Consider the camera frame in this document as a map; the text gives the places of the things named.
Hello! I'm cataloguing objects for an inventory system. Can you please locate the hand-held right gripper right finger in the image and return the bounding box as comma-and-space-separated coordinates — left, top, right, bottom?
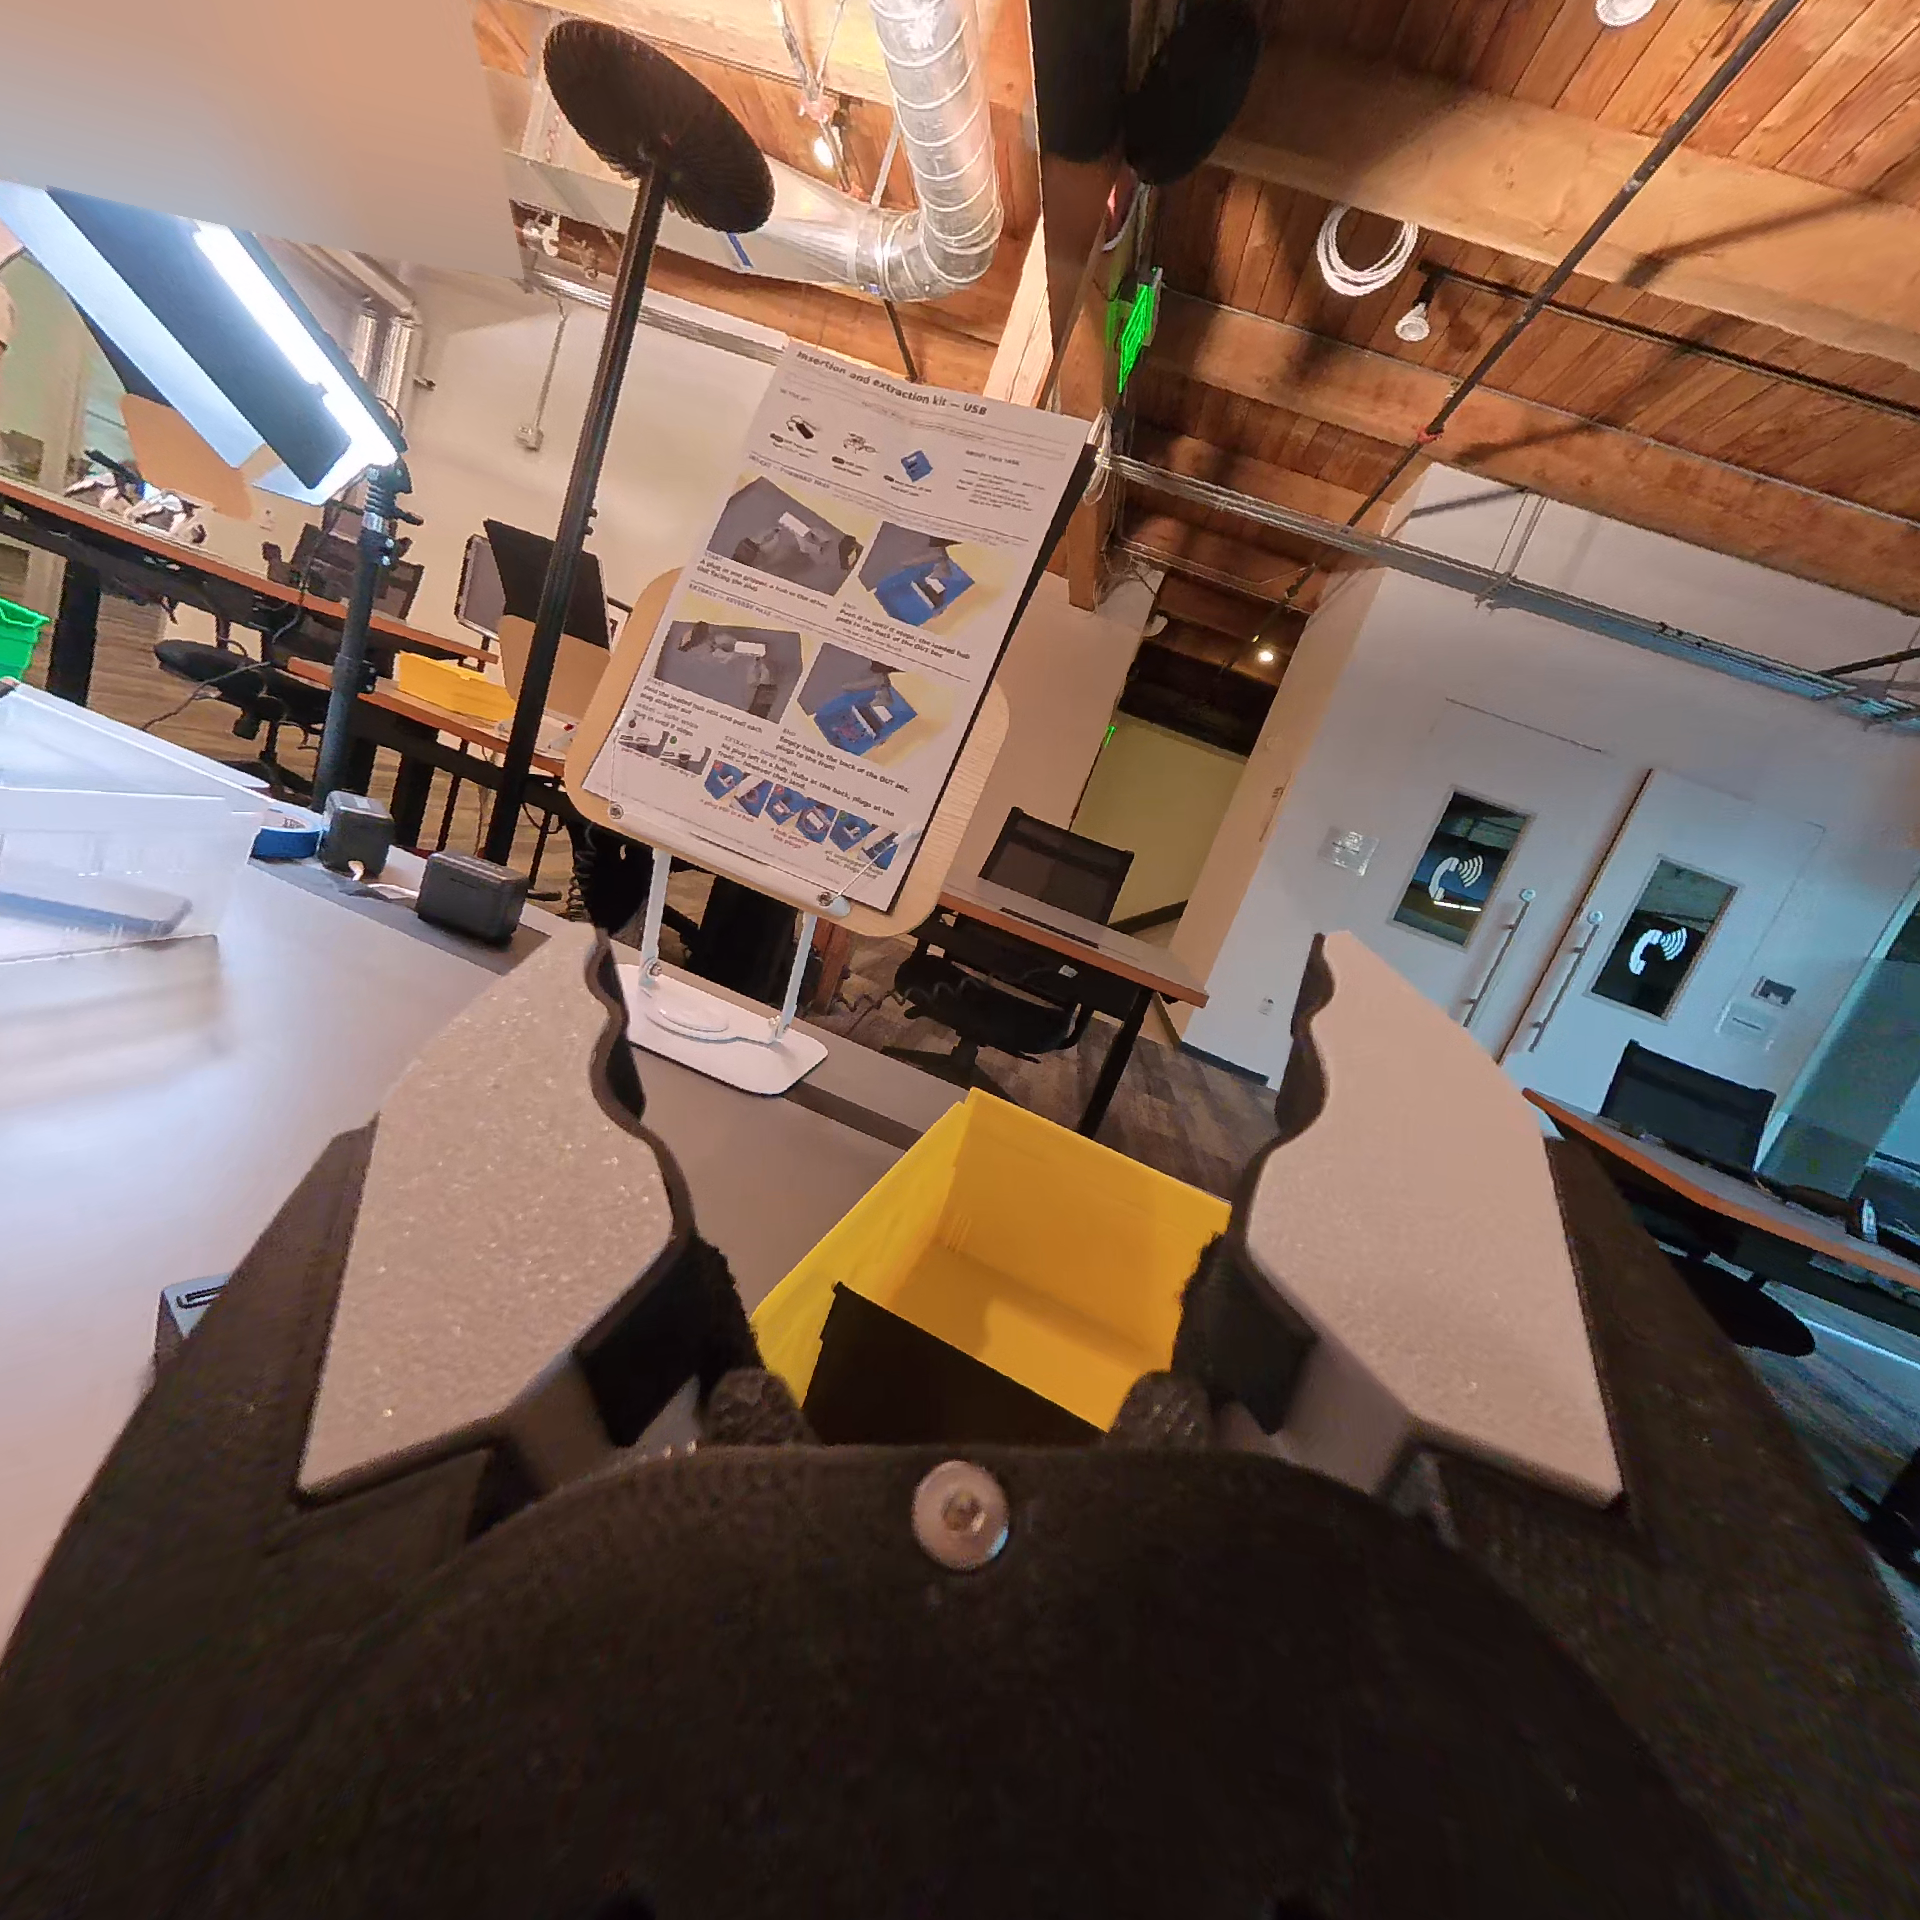
1219, 931, 1627, 1509

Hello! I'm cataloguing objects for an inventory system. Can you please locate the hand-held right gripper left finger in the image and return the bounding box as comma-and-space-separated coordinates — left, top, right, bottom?
295, 928, 698, 1504

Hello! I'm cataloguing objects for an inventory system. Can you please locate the yellow plastic bin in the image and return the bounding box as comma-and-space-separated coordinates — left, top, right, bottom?
750, 1089, 1234, 1434
393, 652, 521, 723

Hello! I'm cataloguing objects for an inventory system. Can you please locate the clear plastic bin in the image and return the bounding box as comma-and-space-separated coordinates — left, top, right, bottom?
0, 684, 281, 969

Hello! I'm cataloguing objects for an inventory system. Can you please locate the black office chair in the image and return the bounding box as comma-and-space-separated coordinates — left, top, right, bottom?
1596, 1041, 1820, 1361
893, 806, 1139, 1107

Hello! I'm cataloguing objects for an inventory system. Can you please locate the wooden background desk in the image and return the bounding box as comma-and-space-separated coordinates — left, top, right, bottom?
1522, 1086, 1920, 1297
933, 873, 1212, 1138

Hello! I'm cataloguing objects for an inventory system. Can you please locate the large dark power adapter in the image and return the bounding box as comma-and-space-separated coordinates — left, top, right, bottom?
417, 851, 531, 945

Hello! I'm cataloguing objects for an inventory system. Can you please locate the black bin divider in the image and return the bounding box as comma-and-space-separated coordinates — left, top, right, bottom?
803, 1283, 1106, 1451

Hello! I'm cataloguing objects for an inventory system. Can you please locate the wooden clipboard board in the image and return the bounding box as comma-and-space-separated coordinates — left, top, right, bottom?
566, 568, 1017, 941

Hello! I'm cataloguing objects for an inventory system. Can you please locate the black light stand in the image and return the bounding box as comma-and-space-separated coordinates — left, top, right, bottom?
307, 458, 426, 818

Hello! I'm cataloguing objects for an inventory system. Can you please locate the instruction sheet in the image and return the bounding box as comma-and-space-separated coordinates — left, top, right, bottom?
582, 336, 1095, 917

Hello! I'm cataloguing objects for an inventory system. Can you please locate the long wooden desk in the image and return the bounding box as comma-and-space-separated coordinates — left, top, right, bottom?
0, 476, 575, 781

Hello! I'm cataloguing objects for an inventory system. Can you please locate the LED light panel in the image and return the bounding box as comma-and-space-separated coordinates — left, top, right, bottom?
0, 182, 411, 508

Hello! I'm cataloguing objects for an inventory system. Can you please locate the black boom stand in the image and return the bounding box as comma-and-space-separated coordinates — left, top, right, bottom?
481, 19, 777, 869

